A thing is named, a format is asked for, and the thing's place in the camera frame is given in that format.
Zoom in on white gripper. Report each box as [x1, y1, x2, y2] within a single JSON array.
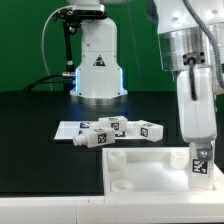
[[177, 68, 217, 161]]

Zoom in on white square tabletop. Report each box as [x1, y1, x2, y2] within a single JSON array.
[[102, 147, 224, 195]]

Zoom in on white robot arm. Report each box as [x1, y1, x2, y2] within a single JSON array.
[[67, 0, 224, 162]]

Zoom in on white front fence bar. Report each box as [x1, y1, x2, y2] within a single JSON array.
[[0, 197, 224, 224]]

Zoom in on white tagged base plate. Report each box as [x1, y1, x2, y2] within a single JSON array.
[[54, 121, 138, 140]]

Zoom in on black cables on table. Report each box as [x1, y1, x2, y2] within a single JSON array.
[[23, 72, 77, 93]]

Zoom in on grey camera cable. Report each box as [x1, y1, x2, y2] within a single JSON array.
[[41, 6, 64, 92]]

